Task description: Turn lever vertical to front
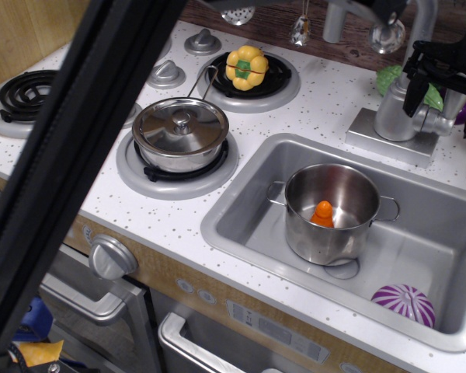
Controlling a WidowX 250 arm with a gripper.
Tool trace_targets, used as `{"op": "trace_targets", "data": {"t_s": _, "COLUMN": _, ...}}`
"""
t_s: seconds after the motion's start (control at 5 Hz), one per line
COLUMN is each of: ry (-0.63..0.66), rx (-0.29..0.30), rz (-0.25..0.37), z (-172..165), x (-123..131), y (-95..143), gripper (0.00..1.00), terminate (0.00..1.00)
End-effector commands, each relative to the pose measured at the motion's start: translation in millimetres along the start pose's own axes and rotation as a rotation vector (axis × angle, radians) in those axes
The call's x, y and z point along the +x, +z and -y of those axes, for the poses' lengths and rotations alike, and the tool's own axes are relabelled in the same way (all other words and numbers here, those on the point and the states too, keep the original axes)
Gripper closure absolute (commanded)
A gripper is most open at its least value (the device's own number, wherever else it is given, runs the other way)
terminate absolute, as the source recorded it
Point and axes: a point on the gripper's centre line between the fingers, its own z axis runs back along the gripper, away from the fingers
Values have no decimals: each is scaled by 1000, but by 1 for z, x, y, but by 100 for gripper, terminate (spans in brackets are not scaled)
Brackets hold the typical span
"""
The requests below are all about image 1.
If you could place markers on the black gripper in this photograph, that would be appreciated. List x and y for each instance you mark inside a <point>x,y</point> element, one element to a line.
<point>443,64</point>

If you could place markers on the silver toy faucet with lever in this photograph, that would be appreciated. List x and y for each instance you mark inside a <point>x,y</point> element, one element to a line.
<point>389,131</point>

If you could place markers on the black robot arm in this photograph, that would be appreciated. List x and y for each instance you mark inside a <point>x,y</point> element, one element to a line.
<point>103,72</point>

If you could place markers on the purple toy eggplant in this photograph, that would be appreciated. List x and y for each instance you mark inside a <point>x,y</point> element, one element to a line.
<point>461,117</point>

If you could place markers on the green toy lettuce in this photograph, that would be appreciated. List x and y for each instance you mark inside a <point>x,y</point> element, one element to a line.
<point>386,76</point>

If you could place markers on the hanging silver ladle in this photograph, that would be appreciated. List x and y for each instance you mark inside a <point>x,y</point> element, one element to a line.
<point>387,39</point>

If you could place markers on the tall steel pot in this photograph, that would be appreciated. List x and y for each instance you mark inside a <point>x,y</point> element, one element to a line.
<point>355,201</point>

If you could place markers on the grey toy sink basin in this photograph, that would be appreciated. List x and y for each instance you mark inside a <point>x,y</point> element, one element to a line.
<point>385,243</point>

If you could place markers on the orange toy carrot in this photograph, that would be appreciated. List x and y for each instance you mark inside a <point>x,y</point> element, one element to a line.
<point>323,214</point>

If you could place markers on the back right stove burner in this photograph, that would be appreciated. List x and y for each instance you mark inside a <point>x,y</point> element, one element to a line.
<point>280,86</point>

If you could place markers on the stove burner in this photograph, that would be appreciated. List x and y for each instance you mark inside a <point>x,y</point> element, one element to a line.
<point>280,86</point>
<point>21,99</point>
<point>157,184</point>

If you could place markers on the purple striped toy onion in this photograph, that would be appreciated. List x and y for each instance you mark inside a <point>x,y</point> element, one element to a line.
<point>407,301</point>

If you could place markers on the yellow toy bell pepper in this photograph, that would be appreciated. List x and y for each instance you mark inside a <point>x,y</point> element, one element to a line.
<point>246,67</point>

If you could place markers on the hanging slotted spoon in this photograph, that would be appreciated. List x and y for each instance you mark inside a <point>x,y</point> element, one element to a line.
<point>238,16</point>

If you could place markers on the silver stove knob back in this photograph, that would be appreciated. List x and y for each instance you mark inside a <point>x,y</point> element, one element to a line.
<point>202,44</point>

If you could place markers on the silver stove knob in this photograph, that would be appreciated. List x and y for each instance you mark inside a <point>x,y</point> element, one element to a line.
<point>202,44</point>
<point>166,76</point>

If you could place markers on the steel pot with lid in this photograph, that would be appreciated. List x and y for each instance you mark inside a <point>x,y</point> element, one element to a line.
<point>180,134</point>

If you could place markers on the silver stove knob middle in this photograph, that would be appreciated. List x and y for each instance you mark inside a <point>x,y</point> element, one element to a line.
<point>166,76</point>

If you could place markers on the front right stove burner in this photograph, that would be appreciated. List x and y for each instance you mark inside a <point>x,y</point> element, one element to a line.
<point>157,184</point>

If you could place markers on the silver oven dial knob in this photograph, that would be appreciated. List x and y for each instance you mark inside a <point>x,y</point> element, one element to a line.
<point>110,259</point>

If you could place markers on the front left stove burner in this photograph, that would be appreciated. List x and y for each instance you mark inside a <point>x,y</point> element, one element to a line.
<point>21,99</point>

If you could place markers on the yellow cloth piece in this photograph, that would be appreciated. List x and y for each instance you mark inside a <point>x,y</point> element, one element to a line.
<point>35,353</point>

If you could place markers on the silver dishwasher door handle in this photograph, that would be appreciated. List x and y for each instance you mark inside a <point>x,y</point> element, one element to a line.
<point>169,334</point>

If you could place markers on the silver oven door handle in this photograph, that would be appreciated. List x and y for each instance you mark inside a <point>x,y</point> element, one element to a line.
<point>99,301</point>

